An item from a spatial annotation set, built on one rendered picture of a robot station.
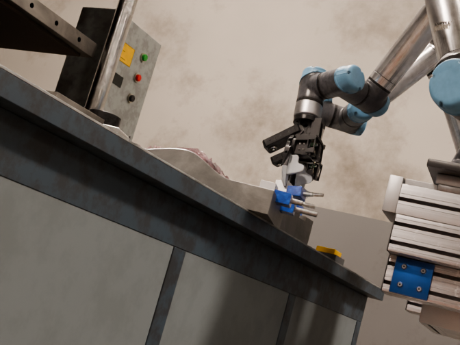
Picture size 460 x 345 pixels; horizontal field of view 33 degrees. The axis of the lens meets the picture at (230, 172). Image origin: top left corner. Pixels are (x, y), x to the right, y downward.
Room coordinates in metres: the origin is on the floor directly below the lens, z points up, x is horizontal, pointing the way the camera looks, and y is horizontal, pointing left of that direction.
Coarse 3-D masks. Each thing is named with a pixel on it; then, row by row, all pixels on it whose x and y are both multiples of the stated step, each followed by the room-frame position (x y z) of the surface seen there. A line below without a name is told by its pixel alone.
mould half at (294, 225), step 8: (288, 216) 2.03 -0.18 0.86; (296, 216) 2.08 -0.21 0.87; (288, 224) 2.04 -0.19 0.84; (296, 224) 2.09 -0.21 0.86; (304, 224) 2.13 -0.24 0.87; (312, 224) 2.18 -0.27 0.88; (288, 232) 2.05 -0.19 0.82; (296, 232) 2.10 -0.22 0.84; (304, 232) 2.15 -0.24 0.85; (304, 240) 2.16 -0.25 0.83
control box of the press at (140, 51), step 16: (80, 16) 2.63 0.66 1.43; (96, 16) 2.59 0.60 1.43; (112, 16) 2.56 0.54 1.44; (96, 32) 2.58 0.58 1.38; (128, 32) 2.63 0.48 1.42; (144, 32) 2.71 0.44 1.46; (128, 48) 2.65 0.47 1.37; (144, 48) 2.73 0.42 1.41; (160, 48) 2.81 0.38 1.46; (64, 64) 2.63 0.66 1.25; (80, 64) 2.59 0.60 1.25; (96, 64) 2.56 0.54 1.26; (128, 64) 2.68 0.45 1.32; (144, 64) 2.76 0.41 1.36; (64, 80) 2.62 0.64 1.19; (80, 80) 2.58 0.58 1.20; (128, 80) 2.70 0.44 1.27; (144, 80) 2.78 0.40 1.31; (80, 96) 2.57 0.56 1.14; (112, 96) 2.65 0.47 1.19; (128, 96) 2.72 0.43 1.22; (144, 96) 2.81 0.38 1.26; (112, 112) 2.68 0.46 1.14; (128, 112) 2.75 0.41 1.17; (128, 128) 2.77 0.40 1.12
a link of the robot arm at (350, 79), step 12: (324, 72) 2.02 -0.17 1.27; (336, 72) 1.97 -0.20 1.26; (348, 72) 1.95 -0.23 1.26; (360, 72) 1.97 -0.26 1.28; (324, 84) 2.00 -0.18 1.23; (336, 84) 1.97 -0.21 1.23; (348, 84) 1.95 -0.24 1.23; (360, 84) 1.97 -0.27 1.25; (324, 96) 2.03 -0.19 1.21; (336, 96) 2.02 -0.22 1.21; (348, 96) 2.01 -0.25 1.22; (360, 96) 2.02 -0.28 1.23
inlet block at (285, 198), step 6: (264, 186) 1.72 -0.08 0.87; (270, 186) 1.72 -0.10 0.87; (276, 186) 1.73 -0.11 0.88; (276, 192) 1.72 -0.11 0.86; (282, 192) 1.72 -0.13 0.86; (288, 192) 1.72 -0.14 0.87; (276, 198) 1.72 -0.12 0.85; (282, 198) 1.72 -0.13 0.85; (288, 198) 1.72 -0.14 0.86; (282, 204) 1.73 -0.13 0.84; (288, 204) 1.72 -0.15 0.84; (294, 204) 1.73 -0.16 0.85; (300, 204) 1.73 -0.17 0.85; (306, 204) 1.72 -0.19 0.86
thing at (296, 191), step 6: (276, 180) 2.02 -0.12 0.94; (282, 186) 2.01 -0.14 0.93; (288, 186) 2.01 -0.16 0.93; (294, 186) 2.00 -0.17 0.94; (300, 186) 1.99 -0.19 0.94; (294, 192) 1.99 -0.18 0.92; (300, 192) 1.99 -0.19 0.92; (306, 192) 2.00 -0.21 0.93; (312, 192) 1.99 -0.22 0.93; (294, 198) 2.01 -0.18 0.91; (300, 198) 2.00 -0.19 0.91
